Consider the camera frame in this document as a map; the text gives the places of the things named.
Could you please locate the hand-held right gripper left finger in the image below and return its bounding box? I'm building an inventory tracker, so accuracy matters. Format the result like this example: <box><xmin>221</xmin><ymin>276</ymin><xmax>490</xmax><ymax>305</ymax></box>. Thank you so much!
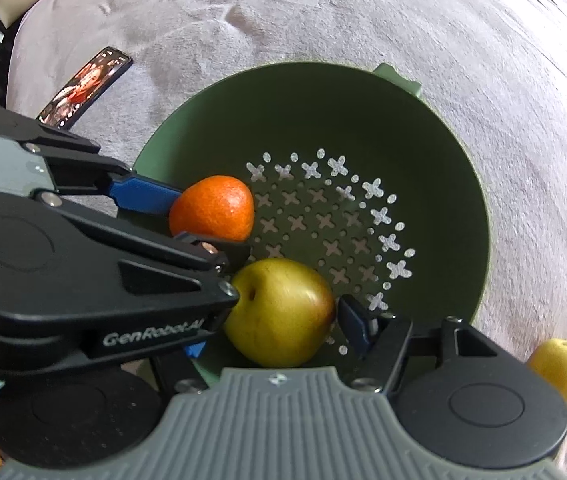
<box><xmin>152</xmin><ymin>341</ymin><xmax>210</xmax><ymax>395</ymax></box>

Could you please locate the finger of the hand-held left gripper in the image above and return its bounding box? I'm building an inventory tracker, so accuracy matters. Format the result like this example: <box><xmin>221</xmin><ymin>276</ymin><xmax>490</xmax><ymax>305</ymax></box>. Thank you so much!
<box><xmin>36</xmin><ymin>191</ymin><xmax>251</xmax><ymax>328</ymax></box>
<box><xmin>38</xmin><ymin>147</ymin><xmax>184</xmax><ymax>215</ymax></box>

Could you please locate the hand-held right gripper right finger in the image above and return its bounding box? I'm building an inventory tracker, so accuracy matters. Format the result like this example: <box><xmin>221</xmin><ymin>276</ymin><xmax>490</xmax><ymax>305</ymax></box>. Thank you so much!
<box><xmin>337</xmin><ymin>294</ymin><xmax>509</xmax><ymax>395</ymax></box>

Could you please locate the orange mandarin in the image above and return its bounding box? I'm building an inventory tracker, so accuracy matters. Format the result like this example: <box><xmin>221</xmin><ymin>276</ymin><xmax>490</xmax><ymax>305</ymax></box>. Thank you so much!
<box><xmin>168</xmin><ymin>175</ymin><xmax>255</xmax><ymax>242</ymax></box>

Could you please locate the large yellow-green apple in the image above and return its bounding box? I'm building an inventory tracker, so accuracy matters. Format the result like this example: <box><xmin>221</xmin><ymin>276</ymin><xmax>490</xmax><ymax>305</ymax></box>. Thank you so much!
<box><xmin>223</xmin><ymin>258</ymin><xmax>337</xmax><ymax>368</ymax></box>

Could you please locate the green colander bowl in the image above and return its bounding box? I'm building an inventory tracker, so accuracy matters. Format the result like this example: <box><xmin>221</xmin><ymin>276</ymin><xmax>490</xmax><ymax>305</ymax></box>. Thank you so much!
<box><xmin>130</xmin><ymin>61</ymin><xmax>491</xmax><ymax>383</ymax></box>

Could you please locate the black smartphone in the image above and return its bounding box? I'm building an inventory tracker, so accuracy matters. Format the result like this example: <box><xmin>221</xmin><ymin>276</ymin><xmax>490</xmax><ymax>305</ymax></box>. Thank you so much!
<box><xmin>36</xmin><ymin>46</ymin><xmax>134</xmax><ymax>130</ymax></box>

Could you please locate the small yellow-green apple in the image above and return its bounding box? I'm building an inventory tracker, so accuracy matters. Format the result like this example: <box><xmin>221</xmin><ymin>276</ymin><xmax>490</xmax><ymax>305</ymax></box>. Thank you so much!
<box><xmin>527</xmin><ymin>338</ymin><xmax>567</xmax><ymax>404</ymax></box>

